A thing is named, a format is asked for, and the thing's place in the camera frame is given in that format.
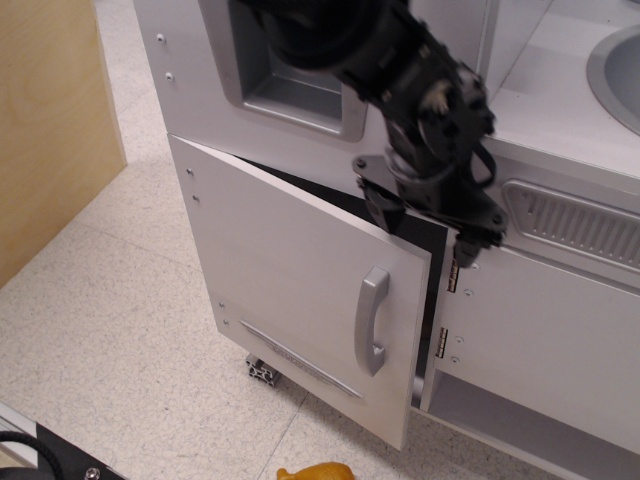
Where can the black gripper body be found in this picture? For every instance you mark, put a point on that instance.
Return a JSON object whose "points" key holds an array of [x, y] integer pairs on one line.
{"points": [[452, 195]]}

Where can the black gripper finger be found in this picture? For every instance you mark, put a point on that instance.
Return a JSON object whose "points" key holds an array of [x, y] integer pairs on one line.
{"points": [[466, 250]]}

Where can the white fridge door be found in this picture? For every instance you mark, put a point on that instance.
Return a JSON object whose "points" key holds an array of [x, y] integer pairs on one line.
{"points": [[291, 265], [222, 89]]}

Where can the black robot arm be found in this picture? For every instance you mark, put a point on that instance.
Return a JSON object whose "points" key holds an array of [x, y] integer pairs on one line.
{"points": [[435, 110]]}

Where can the upper brass hinge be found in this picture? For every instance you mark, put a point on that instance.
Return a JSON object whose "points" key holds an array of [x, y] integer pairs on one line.
{"points": [[453, 276]]}

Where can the brass hinge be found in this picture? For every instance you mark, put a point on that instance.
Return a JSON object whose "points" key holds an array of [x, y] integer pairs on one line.
{"points": [[453, 276], [442, 341]]}

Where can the lower brass hinge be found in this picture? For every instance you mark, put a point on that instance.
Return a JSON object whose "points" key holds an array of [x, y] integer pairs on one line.
{"points": [[442, 341]]}

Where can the white toy kitchen cabinet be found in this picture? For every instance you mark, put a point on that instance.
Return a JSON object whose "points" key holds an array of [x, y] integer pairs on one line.
{"points": [[542, 354]]}

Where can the grey vent panel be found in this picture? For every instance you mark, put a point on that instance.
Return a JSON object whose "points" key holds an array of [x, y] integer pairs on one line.
{"points": [[579, 225]]}

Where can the grey sink basin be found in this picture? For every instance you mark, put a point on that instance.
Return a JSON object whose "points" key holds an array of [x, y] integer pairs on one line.
{"points": [[612, 73]]}

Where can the silver door emblem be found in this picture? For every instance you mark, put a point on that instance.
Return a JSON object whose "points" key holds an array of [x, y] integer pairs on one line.
{"points": [[300, 362]]}

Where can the aluminium extrusion foot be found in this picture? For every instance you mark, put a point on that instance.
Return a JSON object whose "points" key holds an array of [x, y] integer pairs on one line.
{"points": [[260, 370]]}

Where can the grey ice dispenser recess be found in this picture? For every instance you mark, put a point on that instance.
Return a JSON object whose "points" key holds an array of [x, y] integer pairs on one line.
{"points": [[254, 78]]}

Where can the orange toy object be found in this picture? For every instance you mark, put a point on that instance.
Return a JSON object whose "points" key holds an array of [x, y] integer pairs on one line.
{"points": [[323, 471]]}

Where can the plywood panel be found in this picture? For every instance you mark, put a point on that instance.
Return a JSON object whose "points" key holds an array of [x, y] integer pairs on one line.
{"points": [[60, 141]]}

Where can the silver door handle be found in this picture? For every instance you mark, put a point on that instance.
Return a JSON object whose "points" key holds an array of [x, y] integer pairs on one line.
{"points": [[373, 290]]}

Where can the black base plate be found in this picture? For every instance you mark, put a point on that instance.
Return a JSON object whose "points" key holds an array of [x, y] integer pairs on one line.
{"points": [[75, 462]]}

